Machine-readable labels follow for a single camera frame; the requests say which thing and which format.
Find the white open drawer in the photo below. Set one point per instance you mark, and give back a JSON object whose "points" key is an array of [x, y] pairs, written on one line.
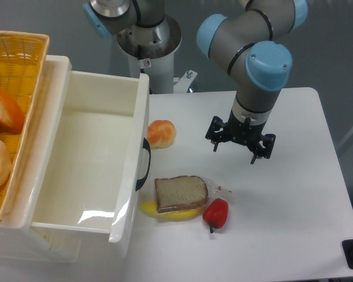
{"points": [[96, 158]]}

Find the wrapped brown toast slice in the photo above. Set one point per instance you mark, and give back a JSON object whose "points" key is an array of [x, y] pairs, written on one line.
{"points": [[183, 193]]}

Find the yellow wicker basket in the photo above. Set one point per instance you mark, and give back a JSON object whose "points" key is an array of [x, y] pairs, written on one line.
{"points": [[22, 56]]}

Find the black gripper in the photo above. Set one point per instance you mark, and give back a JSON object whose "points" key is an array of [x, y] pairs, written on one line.
{"points": [[242, 132]]}

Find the white drawer cabinet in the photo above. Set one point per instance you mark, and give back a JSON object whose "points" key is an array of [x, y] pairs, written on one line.
{"points": [[18, 238]]}

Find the orange baguette loaf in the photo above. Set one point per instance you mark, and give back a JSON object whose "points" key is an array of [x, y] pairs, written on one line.
{"points": [[12, 118]]}

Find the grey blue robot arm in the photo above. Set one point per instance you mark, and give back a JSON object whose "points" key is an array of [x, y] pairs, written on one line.
{"points": [[243, 47]]}

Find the black drawer handle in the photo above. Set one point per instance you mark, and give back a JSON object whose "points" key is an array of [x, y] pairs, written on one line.
{"points": [[147, 156]]}

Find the orange round bread roll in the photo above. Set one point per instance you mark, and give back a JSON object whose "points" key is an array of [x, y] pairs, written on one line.
{"points": [[161, 134]]}

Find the yellow banana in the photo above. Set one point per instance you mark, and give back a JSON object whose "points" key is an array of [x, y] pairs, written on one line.
{"points": [[149, 208]]}

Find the red bell pepper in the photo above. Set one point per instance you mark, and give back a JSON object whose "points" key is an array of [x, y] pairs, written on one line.
{"points": [[216, 214]]}

